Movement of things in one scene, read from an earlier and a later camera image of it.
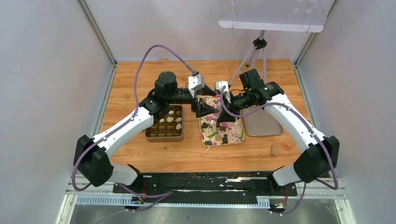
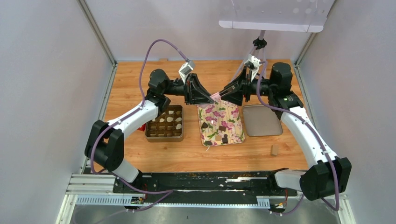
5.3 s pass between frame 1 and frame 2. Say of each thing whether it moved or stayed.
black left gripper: moved
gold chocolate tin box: stayed
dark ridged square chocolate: stayed
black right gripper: moved
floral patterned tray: stayed
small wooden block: stayed
